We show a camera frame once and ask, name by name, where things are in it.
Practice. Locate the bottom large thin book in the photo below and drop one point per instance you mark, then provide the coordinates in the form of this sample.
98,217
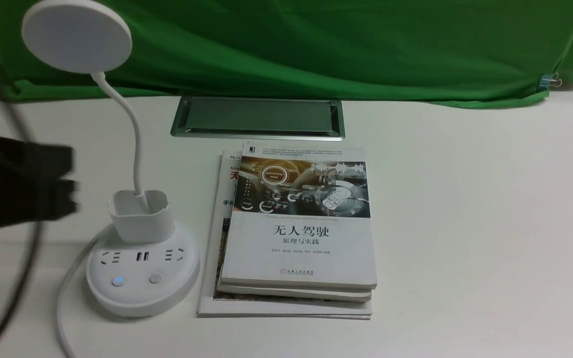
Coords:
213,303

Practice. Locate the silver desk cable hatch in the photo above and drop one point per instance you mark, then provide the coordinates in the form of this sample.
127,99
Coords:
259,118

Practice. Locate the white desk lamp with sockets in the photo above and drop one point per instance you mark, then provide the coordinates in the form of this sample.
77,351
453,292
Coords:
145,262

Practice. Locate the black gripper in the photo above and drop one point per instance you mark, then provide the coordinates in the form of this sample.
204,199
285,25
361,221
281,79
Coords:
21,199

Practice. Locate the green backdrop cloth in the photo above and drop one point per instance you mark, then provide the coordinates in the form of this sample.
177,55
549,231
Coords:
458,53

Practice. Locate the blue binder clip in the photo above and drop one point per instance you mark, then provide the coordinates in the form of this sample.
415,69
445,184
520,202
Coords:
549,81

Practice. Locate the middle white book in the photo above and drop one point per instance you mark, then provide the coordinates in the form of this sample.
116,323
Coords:
291,293

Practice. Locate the top book self-driving cover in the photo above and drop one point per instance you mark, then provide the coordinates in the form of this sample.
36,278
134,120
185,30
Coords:
299,219

